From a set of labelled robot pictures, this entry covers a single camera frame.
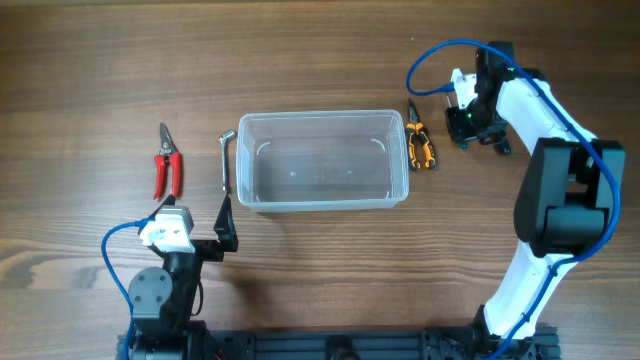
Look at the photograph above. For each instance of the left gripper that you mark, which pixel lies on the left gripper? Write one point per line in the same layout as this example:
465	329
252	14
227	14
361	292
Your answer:
214	251

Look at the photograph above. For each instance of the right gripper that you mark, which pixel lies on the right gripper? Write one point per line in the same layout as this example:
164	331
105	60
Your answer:
497	126

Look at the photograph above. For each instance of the green handled screwdriver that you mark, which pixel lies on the green handled screwdriver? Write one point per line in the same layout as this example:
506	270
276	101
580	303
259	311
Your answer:
456	126

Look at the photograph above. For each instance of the black red screwdriver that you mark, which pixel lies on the black red screwdriver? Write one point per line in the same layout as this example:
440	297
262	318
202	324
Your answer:
503	147

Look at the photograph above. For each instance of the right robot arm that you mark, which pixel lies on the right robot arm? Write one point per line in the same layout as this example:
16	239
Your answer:
568	205

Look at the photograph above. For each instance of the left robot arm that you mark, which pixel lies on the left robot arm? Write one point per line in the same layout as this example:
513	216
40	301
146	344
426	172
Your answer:
165	300

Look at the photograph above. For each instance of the clear plastic container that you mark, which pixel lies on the clear plastic container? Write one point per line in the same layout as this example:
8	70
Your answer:
321	160

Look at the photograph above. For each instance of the orange black pliers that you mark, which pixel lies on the orange black pliers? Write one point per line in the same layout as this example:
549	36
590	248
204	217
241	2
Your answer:
417	137

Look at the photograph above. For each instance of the silver socket wrench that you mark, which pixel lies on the silver socket wrench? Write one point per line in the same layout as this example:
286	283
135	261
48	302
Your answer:
224	139

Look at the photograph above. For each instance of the red handled pruning shears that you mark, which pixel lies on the red handled pruning shears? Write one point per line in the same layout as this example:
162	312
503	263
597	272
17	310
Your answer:
168	158

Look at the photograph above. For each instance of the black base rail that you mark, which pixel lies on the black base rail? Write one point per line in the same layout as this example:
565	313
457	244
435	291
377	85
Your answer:
428	343

